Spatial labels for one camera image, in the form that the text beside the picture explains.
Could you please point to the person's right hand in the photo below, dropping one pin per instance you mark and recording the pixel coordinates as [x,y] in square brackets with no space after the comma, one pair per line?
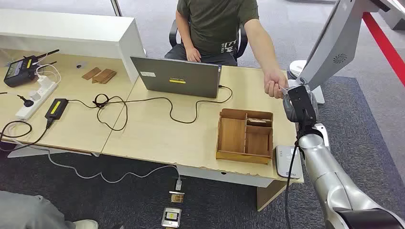
[193,55]

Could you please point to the person's left hand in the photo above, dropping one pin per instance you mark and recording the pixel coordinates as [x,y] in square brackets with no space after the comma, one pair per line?
[273,83]

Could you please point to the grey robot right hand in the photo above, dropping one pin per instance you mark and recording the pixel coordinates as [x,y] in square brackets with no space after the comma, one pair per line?
[287,109]

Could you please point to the white ID card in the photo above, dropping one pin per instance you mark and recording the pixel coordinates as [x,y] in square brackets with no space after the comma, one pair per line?
[284,90]

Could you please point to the person's right forearm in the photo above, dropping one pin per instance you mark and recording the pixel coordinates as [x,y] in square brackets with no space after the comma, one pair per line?
[185,39]

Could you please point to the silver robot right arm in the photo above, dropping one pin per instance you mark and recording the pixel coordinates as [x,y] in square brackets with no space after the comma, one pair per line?
[319,164]

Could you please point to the person's left forearm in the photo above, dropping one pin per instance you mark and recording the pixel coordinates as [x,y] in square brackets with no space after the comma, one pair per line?
[265,53]

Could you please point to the grey card reader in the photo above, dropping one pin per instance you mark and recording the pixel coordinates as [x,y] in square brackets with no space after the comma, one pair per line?
[284,161]

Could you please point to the thin wooden card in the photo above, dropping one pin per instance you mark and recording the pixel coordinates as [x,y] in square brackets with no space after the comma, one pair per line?
[102,75]
[91,73]
[111,77]

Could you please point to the bystander person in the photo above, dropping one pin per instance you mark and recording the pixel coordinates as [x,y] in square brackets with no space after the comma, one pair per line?
[22,211]

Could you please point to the grey laptop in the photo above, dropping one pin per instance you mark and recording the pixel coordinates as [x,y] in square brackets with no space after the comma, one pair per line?
[177,75]

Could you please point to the white round base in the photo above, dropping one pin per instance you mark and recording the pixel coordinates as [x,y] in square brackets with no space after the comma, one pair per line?
[296,68]

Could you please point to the black office chair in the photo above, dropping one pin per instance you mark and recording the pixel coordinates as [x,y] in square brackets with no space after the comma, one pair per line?
[173,34]

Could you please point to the wooden compartment organizer tray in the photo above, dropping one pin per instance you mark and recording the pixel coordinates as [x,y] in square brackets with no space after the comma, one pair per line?
[232,136]

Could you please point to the white kiosk screen stand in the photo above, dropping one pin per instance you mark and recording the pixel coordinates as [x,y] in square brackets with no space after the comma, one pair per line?
[332,41]

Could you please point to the metal pole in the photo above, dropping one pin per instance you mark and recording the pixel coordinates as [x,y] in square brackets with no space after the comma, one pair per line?
[116,8]

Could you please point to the dark grey floor rug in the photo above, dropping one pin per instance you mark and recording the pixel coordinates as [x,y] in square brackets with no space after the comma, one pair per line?
[221,202]

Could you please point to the white desk shelf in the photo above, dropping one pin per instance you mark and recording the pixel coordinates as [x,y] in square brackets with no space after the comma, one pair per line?
[69,31]

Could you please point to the grey kiosk base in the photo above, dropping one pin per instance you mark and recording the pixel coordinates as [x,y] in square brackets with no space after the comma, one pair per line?
[397,19]

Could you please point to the open brass floor socket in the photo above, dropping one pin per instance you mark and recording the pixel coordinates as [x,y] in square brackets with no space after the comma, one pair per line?
[177,197]

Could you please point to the black power brick yellow label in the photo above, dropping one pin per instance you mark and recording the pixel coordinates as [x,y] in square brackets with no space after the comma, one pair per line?
[56,108]

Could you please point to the white charger adapter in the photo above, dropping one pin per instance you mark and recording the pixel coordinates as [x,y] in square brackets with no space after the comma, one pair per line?
[45,81]

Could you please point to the silver floor socket box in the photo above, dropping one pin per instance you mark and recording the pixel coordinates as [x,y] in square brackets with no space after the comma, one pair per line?
[171,217]

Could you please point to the white round plug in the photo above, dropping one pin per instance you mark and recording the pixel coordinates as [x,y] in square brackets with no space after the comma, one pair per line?
[33,95]

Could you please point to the white power strip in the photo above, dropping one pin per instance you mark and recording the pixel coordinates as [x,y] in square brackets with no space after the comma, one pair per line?
[31,104]

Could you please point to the black remote controller with antennas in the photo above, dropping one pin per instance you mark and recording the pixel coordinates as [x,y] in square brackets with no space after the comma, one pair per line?
[19,71]

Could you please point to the white desk foot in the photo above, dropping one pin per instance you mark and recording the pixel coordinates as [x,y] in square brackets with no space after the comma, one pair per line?
[31,152]

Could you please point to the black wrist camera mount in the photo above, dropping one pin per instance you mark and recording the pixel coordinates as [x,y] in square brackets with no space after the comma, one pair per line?
[300,104]

